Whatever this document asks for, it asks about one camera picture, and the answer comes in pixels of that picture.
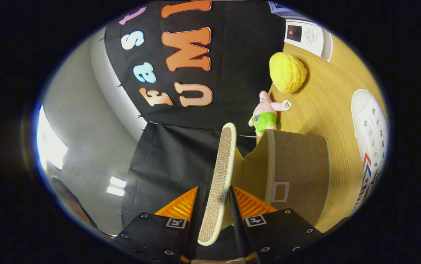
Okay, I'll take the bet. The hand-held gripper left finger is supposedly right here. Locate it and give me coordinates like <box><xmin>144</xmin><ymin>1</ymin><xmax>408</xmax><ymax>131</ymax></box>
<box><xmin>110</xmin><ymin>186</ymin><xmax>206</xmax><ymax>264</ymax></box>

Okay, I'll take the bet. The yellow round plush toy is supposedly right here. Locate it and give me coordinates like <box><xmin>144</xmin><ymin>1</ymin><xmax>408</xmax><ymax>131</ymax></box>
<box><xmin>269</xmin><ymin>52</ymin><xmax>308</xmax><ymax>94</ymax></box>

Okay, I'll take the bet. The white book with portrait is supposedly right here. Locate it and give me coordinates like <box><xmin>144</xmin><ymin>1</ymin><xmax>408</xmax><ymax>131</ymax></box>
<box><xmin>284</xmin><ymin>21</ymin><xmax>333</xmax><ymax>62</ymax></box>

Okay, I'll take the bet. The brown fabric storage box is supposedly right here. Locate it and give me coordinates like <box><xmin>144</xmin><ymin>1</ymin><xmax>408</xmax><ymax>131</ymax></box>
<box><xmin>197</xmin><ymin>123</ymin><xmax>332</xmax><ymax>246</ymax></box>

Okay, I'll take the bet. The blue cover book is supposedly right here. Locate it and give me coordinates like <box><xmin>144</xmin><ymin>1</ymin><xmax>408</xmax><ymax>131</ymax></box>
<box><xmin>268</xmin><ymin>1</ymin><xmax>317</xmax><ymax>25</ymax></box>

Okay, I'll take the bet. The pink star plush toy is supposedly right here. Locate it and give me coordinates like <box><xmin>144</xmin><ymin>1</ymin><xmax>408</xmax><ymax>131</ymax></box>
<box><xmin>248</xmin><ymin>91</ymin><xmax>291</xmax><ymax>137</ymax></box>

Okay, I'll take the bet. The white canvas shoe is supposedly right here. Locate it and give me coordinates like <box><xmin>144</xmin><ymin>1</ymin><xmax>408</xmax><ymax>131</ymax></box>
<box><xmin>351</xmin><ymin>89</ymin><xmax>389</xmax><ymax>215</ymax></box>

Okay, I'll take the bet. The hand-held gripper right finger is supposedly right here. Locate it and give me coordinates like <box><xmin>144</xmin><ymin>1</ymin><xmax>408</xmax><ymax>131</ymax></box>
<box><xmin>229</xmin><ymin>186</ymin><xmax>325</xmax><ymax>264</ymax></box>

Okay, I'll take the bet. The ceiling light panel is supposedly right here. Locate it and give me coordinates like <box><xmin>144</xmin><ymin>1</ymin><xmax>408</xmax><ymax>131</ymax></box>
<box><xmin>106</xmin><ymin>176</ymin><xmax>127</xmax><ymax>197</ymax></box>

